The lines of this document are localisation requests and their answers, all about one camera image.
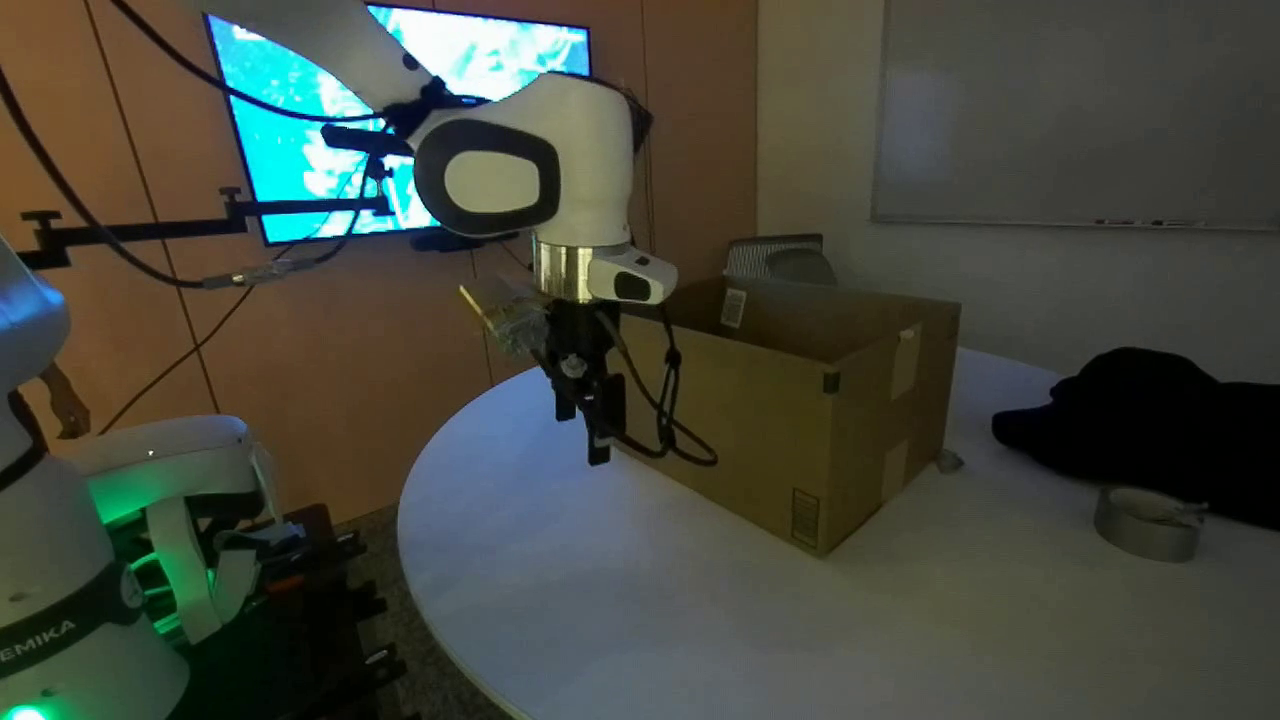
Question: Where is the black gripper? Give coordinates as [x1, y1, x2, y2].
[536, 292, 631, 469]

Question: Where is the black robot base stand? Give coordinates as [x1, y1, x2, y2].
[164, 499, 411, 720]

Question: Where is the brown cardboard box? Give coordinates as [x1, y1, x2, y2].
[610, 276, 965, 561]

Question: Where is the grey chair back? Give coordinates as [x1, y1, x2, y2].
[720, 231, 844, 292]

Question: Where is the black cloth bundle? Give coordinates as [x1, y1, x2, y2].
[986, 346, 1280, 535]

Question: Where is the grey whiteboard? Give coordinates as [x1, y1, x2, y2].
[866, 0, 1280, 239]

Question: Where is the grey tape roll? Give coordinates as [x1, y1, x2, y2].
[1087, 484, 1212, 568]

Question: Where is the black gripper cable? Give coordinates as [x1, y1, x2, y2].
[601, 308, 724, 473]

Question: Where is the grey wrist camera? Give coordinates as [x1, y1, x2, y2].
[582, 249, 684, 308]

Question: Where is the wall monitor screen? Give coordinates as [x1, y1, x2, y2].
[198, 0, 601, 254]

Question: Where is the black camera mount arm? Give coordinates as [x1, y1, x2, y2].
[15, 182, 411, 276]

